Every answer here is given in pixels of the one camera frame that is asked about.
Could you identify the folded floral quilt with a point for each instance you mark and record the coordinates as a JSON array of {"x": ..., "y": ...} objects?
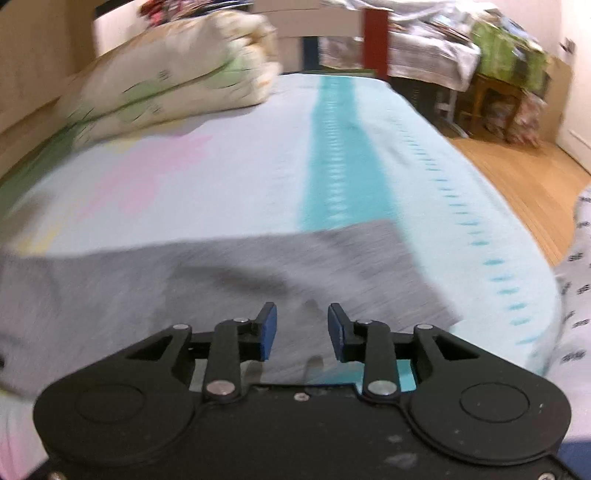
[{"x": 175, "y": 69}]

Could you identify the wooden stool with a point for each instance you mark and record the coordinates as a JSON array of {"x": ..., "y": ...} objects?
[{"x": 485, "y": 86}]

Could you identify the wall socket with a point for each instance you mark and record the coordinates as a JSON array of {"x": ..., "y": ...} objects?
[{"x": 568, "y": 46}]

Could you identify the grey pants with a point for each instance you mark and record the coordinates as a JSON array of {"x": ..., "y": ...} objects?
[{"x": 231, "y": 286}]

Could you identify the floral fabric bag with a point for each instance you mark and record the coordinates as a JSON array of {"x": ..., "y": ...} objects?
[{"x": 531, "y": 121}]

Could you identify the green floral bag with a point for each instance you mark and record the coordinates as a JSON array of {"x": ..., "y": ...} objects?
[{"x": 503, "y": 50}]

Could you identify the person's white patterned clothing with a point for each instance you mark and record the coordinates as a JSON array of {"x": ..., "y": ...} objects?
[{"x": 577, "y": 286}]

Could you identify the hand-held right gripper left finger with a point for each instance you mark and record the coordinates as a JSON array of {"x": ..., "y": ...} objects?
[{"x": 268, "y": 330}]

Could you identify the checked blanket on bench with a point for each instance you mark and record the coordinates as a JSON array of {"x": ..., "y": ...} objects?
[{"x": 425, "y": 62}]

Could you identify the pile of clutter on sofa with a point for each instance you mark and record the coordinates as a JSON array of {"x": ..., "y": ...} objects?
[{"x": 445, "y": 25}]

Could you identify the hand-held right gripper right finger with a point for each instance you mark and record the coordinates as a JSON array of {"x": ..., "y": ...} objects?
[{"x": 336, "y": 330}]

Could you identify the pile of colourful clothes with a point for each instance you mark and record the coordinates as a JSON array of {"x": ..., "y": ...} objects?
[{"x": 150, "y": 8}]

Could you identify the red bed post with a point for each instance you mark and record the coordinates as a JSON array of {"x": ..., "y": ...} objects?
[{"x": 376, "y": 41}]

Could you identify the wooden bed frame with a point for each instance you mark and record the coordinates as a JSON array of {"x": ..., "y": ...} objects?
[{"x": 37, "y": 60}]

